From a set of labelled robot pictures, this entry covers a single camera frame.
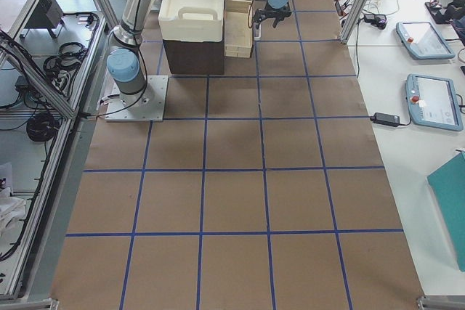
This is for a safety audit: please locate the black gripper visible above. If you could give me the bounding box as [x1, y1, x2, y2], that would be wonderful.
[252, 1, 291, 28]

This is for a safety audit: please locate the light wooden drawer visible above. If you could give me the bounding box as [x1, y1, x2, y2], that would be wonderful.
[225, 0, 254, 58]

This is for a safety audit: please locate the dark wooden drawer cabinet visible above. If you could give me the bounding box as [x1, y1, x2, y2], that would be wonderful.
[163, 40, 225, 76]

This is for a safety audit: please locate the white foam tray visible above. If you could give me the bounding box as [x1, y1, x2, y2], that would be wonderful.
[158, 0, 225, 42]

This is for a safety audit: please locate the blue teach pendant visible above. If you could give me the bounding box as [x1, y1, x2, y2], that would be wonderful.
[396, 22, 456, 60]
[405, 74, 464, 131]

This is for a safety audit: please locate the black power adapter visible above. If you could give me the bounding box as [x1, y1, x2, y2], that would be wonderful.
[370, 113, 400, 127]

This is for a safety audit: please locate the teal folder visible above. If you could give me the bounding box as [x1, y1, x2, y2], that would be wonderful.
[427, 152, 464, 272]

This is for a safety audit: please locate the aluminium frame post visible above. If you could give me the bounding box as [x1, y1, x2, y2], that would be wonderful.
[340, 0, 387, 45]

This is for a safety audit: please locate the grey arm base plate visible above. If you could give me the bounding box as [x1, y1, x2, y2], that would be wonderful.
[104, 76, 169, 122]

